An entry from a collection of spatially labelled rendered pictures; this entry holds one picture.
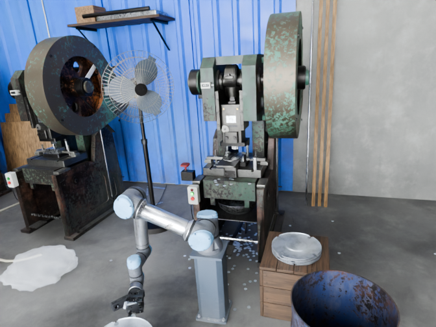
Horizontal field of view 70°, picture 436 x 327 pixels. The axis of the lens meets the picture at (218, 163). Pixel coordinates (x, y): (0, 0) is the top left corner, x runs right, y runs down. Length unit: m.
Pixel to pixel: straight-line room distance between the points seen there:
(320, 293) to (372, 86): 2.26
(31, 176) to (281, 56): 2.46
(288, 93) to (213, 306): 1.30
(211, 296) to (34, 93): 1.92
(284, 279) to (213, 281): 0.40
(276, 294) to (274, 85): 1.19
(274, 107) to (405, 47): 1.86
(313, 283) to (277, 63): 1.18
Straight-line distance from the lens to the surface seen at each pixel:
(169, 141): 3.88
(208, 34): 3.56
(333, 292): 1.74
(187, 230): 1.60
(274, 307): 2.03
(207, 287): 1.91
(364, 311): 1.76
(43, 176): 3.21
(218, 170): 2.34
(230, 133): 2.27
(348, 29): 3.41
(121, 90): 2.67
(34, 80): 2.73
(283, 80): 1.85
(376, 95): 3.46
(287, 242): 2.00
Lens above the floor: 1.45
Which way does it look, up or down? 18 degrees down
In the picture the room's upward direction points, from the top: 3 degrees counter-clockwise
